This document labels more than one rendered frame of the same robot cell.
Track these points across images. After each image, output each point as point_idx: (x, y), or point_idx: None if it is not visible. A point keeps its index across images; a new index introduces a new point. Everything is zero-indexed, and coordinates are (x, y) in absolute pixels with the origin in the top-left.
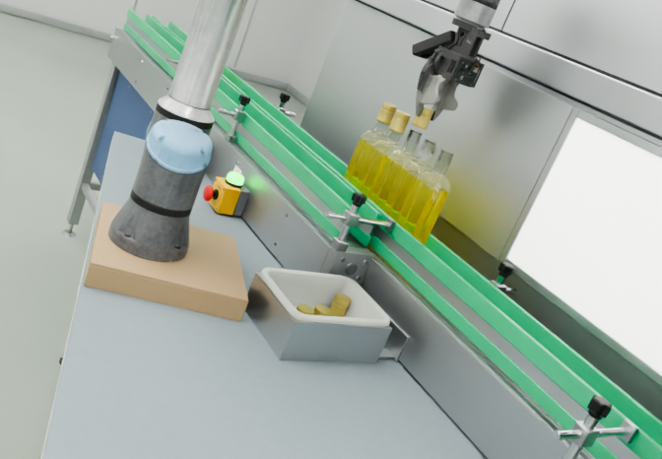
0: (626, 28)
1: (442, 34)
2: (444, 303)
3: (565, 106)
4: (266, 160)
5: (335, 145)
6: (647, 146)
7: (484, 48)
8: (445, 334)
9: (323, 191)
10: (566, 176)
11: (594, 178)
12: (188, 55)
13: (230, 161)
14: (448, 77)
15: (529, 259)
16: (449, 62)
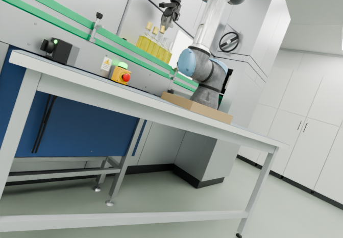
0: (183, 6)
1: (173, 3)
2: (180, 82)
3: (177, 26)
4: (124, 52)
5: None
6: (190, 37)
7: (154, 0)
8: (184, 89)
9: (161, 63)
10: (177, 44)
11: (182, 44)
12: (215, 30)
13: (97, 54)
14: (177, 20)
15: (170, 65)
16: (177, 15)
